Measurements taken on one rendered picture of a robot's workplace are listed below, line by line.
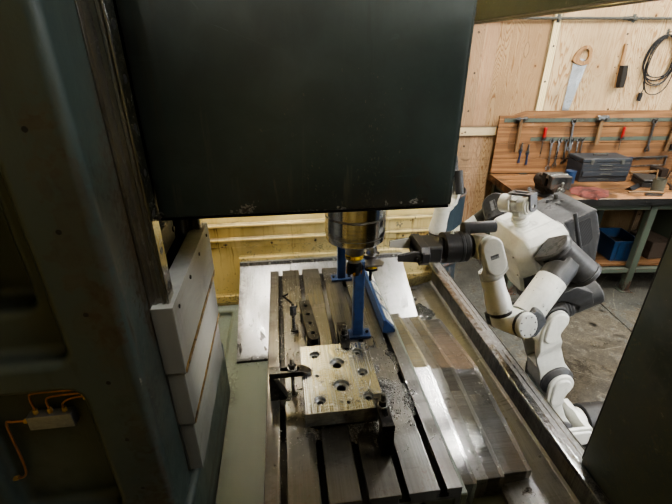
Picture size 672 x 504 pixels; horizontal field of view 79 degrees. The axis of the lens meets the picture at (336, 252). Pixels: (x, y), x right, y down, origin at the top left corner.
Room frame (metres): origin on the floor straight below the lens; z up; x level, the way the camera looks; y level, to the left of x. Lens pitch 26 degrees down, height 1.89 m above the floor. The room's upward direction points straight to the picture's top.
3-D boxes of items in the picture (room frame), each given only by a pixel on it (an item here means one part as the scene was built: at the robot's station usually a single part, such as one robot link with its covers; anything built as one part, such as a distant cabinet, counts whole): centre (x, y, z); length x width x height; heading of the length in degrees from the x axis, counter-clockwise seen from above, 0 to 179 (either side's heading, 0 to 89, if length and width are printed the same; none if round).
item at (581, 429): (1.40, -1.08, 0.28); 0.21 x 0.20 x 0.13; 97
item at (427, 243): (1.02, -0.28, 1.40); 0.13 x 0.12 x 0.10; 7
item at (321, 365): (0.97, -0.01, 0.97); 0.29 x 0.23 x 0.05; 7
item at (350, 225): (0.99, -0.05, 1.50); 0.16 x 0.16 x 0.12
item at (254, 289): (1.64, 0.03, 0.75); 0.89 x 0.70 x 0.26; 97
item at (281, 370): (0.97, 0.14, 0.97); 0.13 x 0.03 x 0.15; 97
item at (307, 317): (1.30, 0.10, 0.93); 0.26 x 0.05 x 0.06; 12
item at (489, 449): (1.24, -0.42, 0.70); 0.90 x 0.30 x 0.16; 7
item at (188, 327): (0.94, 0.39, 1.16); 0.48 x 0.05 x 0.51; 7
